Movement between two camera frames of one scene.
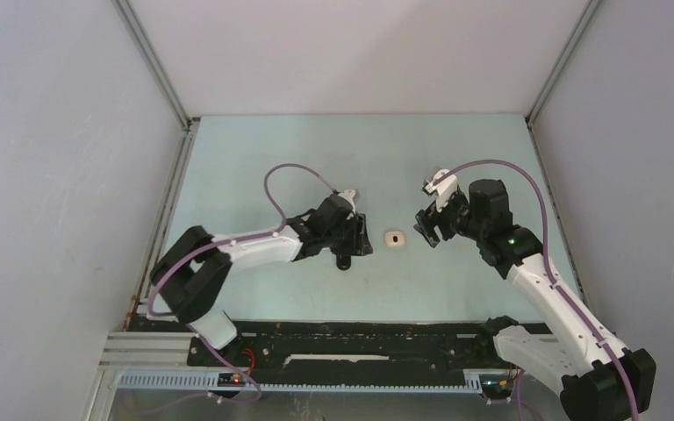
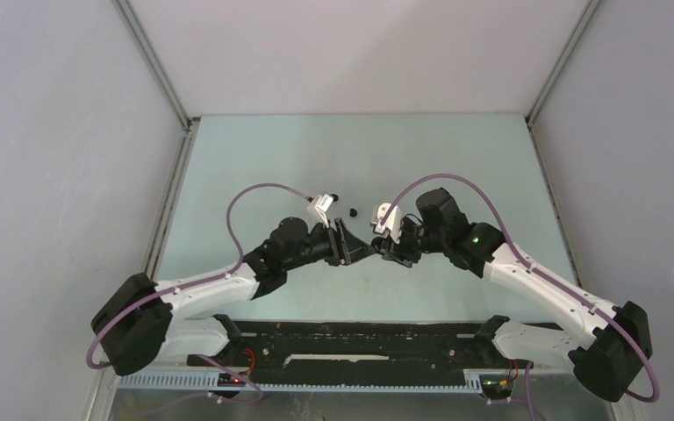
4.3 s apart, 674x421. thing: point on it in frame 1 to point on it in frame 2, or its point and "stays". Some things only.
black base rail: [347, 353] stays
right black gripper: [426, 219] to [398, 252]
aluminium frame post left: [154, 62] stays
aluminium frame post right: [562, 61] stays
